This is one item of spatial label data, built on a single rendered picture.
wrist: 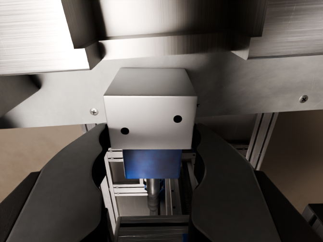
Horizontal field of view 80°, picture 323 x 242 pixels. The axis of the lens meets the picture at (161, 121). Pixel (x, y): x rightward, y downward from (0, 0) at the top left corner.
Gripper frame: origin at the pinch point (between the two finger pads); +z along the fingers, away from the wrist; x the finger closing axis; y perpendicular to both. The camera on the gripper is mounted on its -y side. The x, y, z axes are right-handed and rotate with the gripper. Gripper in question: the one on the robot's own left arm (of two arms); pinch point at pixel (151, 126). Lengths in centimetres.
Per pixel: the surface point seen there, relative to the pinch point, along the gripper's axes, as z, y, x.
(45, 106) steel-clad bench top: 4.6, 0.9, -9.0
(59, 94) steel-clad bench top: 4.6, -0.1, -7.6
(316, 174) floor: 85, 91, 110
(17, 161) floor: 85, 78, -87
